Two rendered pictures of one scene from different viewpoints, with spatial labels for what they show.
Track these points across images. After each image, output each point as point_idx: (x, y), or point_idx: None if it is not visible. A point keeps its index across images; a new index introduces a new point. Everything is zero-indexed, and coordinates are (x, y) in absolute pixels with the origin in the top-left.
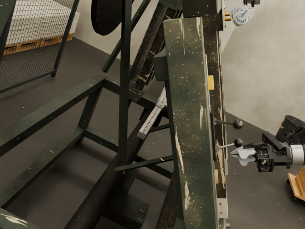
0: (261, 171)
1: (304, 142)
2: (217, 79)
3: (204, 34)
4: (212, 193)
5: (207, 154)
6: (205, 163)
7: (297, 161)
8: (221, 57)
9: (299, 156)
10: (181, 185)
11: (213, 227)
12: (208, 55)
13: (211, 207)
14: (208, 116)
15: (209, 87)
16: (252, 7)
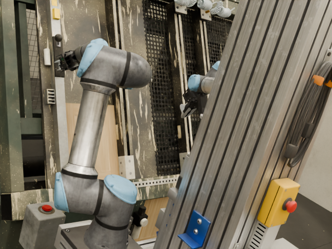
0: (62, 70)
1: (198, 98)
2: (113, 36)
3: (105, 1)
4: (4, 71)
5: (2, 39)
6: (1, 47)
7: (77, 54)
8: (206, 55)
9: (78, 49)
10: None
11: (5, 101)
12: (108, 17)
13: (4, 83)
14: (6, 14)
15: (53, 16)
16: None
